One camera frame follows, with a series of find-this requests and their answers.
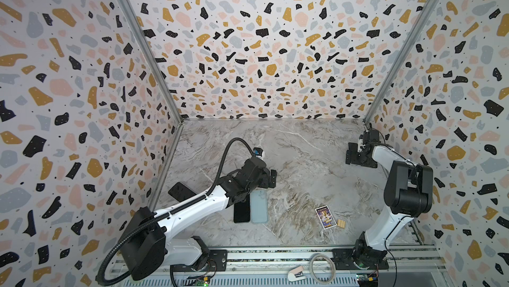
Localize pale green phone case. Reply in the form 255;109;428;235
250;190;269;223

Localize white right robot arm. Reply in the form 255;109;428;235
345;128;433;269

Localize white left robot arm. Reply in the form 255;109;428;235
119;157;277;281

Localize black phone on table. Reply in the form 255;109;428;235
168;182;196;203

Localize small wooden block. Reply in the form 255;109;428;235
337;219;346;229

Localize purple playing card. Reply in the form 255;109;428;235
315;206;337;229

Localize white pink stapler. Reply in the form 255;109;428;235
287;266;306;282

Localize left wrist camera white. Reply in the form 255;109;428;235
253;147;265;158

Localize black corrugated cable conduit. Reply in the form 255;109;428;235
95;137;255;287

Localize aluminium corner post right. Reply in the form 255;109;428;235
363;0;440;129

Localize aluminium corner post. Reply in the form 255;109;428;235
363;0;440;129
117;0;183;126

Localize coiled grey cable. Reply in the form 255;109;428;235
309;253;337;286

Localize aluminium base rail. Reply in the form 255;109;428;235
120;244;454;286

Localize aluminium corner post left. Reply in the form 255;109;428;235
117;0;183;126

